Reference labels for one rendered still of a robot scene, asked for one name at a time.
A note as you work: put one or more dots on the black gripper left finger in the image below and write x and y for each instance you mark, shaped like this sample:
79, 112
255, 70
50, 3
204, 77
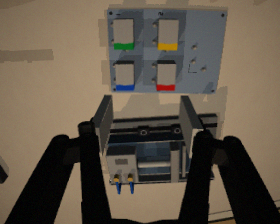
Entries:
41, 197

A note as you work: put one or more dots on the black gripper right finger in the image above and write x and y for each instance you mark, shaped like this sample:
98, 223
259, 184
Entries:
250, 201

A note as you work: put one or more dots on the tan block with blue end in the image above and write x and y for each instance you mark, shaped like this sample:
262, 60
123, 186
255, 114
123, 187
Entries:
124, 71

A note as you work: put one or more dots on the small grey block with red end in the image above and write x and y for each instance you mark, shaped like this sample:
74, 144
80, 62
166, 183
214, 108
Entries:
166, 74

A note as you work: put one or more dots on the tan block with yellow end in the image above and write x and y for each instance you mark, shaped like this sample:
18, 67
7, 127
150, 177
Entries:
168, 34

